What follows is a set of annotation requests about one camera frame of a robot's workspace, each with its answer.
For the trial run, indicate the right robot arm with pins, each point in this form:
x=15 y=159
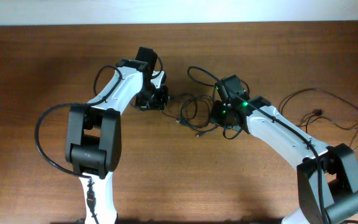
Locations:
x=327 y=176

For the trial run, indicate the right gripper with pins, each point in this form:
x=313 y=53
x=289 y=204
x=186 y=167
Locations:
x=214 y=114

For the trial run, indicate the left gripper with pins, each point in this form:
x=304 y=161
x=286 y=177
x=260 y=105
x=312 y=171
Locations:
x=159 y=104

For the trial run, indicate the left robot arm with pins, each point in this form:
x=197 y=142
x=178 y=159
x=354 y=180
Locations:
x=94 y=136

